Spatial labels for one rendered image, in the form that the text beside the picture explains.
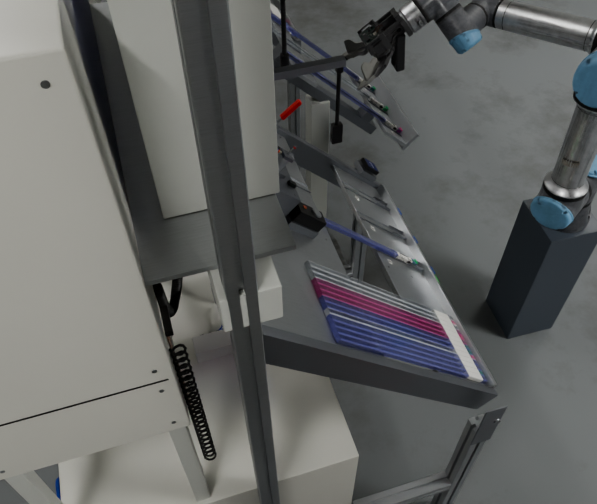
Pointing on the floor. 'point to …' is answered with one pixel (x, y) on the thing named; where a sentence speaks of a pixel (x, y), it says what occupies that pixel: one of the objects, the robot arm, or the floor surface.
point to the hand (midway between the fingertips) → (348, 75)
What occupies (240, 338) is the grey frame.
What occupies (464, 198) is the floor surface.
